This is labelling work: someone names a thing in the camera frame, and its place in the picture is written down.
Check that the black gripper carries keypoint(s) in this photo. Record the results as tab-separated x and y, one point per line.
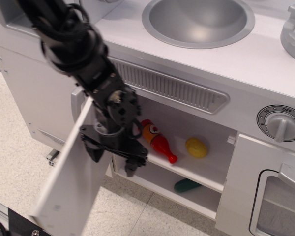
96	141

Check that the white cabinet door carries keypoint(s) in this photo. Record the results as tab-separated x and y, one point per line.
66	200

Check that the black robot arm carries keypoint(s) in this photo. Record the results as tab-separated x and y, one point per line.
75	48

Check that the red toy ketchup bottle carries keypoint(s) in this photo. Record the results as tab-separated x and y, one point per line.
157	140

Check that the green toy vegetable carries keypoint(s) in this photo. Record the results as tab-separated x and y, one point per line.
185	185

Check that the grey fridge emblem badge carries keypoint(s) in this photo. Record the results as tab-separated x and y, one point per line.
53	137

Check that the yellow toy lemon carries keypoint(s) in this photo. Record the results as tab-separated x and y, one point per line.
196	148

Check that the white fridge door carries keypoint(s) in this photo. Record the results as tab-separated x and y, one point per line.
41	94

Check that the grey vent grille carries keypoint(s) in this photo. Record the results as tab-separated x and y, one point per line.
202	98

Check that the white toy kitchen unit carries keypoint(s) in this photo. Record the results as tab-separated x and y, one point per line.
255	72

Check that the silver sink bowl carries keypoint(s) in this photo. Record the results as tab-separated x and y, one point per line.
198	24

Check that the white oven door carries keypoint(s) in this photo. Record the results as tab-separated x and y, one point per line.
273	211

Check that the grey timer knob dial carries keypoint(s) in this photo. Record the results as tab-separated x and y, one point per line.
277	122

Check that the grey recessed dispenser panel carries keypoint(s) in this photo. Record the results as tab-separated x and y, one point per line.
13	17

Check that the grey faucet stove fixture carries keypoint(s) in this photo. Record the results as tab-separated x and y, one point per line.
293	32

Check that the aluminium extrusion rail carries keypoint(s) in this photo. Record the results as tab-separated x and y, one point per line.
52	157

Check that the grey fridge door handle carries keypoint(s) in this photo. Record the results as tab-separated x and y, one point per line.
77	102

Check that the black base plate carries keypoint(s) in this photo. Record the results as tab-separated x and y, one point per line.
20	226

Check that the grey oven door handle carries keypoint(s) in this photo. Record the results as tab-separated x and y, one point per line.
287	174

